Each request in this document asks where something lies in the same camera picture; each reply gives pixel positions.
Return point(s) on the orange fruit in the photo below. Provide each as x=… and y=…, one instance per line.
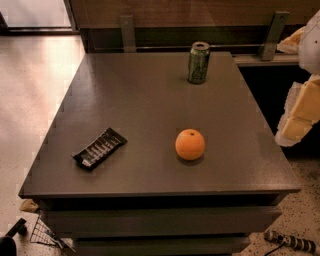
x=190, y=144

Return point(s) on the wire basket on floor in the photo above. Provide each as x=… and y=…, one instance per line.
x=43, y=235

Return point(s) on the grey table with drawers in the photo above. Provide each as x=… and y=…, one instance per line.
x=144, y=199

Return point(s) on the black object on floor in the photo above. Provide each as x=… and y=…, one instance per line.
x=7, y=244

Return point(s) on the green soda can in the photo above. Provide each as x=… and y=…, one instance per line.
x=198, y=62

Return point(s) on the left metal bracket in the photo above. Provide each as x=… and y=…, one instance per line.
x=128, y=33

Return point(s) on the yellow crumpled paper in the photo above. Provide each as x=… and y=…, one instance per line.
x=29, y=206

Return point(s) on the power strip on floor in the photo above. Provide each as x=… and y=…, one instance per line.
x=292, y=242

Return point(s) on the black snack bar wrapper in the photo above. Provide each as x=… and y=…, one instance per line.
x=99, y=149

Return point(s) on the right metal bracket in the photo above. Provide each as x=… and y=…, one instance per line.
x=268, y=48

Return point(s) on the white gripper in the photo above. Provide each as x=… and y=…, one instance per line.
x=311, y=45

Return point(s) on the metal bracket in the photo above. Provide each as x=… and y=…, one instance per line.
x=128, y=33
x=268, y=48

